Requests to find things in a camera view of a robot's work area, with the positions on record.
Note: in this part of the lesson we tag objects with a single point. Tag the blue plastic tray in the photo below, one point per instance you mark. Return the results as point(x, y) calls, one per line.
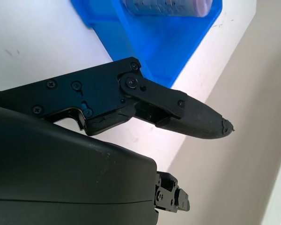
point(164, 42)

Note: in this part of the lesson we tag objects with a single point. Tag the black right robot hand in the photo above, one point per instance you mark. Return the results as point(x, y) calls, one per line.
point(61, 164)

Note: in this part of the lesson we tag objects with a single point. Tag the clear cylindrical container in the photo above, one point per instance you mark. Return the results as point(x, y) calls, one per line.
point(164, 7)

